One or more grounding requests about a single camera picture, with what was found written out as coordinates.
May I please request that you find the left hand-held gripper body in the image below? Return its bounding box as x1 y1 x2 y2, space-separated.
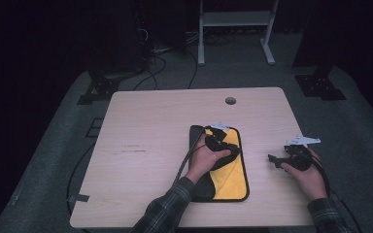
204 121 232 153

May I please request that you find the bundle of dark cables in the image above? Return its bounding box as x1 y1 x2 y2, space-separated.
184 29 239 47

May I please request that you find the black floor cable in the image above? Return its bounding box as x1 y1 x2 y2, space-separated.
186 50 199 90
131 52 168 92
65 142 97 217

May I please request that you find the white metal stand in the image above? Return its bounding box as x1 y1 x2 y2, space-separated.
197 0 280 67

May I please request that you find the grey tape strip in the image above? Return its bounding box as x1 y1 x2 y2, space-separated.
66 193 91 205

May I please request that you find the person's left hand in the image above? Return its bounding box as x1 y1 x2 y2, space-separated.
186 134 233 184

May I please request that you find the black floor outlet frame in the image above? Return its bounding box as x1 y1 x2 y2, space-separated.
85 117 105 139

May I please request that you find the hand-held gripper black cable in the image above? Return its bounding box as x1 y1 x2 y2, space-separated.
173 127 208 187
297 149 364 233

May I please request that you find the person's right hand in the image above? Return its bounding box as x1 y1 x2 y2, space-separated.
280 147 329 203

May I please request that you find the black stand with base plate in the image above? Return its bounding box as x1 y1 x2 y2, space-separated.
76 0 145 106
291 0 348 102

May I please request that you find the yellow and grey cloth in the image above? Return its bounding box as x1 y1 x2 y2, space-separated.
187 124 251 204

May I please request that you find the left hand-held gripper black cable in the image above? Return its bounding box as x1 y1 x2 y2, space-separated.
173 127 208 187

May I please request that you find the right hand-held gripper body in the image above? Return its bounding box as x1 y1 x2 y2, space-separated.
284 135 322 172

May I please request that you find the right hand-held gripper black cable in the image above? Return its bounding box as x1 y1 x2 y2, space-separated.
297 149 364 233

